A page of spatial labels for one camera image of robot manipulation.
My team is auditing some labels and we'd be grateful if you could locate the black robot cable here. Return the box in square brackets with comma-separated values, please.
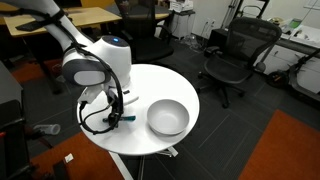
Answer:
[61, 13, 125, 136]

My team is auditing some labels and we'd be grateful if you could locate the white bowl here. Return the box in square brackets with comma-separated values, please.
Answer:
[147, 99, 189, 135]

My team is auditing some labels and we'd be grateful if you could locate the round white table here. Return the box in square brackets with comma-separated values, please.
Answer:
[81, 64, 200, 156]

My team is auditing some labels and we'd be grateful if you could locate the teal marker pen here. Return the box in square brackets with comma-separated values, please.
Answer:
[102, 116, 136, 123]

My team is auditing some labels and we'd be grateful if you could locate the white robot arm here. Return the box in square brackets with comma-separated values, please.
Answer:
[0, 0, 131, 125]

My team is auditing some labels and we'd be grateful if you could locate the black cabinet left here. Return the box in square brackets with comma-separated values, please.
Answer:
[0, 62, 33, 180]

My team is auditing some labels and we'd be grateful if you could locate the wooden desk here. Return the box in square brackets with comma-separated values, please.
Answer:
[3, 6, 122, 38]

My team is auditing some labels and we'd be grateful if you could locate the white box under desk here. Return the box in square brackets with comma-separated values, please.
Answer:
[169, 0, 195, 39]

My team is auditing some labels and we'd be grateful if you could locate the black mesh office chair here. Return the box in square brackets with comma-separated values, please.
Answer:
[198, 17, 282, 108]

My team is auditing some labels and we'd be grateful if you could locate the black electric scooter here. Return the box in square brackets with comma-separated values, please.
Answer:
[266, 48, 320, 101]

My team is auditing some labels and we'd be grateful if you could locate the black office chair back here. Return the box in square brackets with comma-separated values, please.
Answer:
[115, 0, 174, 64]

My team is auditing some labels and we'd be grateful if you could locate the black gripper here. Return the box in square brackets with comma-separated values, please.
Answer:
[106, 88, 124, 126]

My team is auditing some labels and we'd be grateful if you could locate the white paper tag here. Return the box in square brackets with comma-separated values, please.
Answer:
[64, 153, 74, 163]

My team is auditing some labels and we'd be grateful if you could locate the white cabinet desk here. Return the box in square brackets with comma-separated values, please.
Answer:
[254, 18, 320, 93]

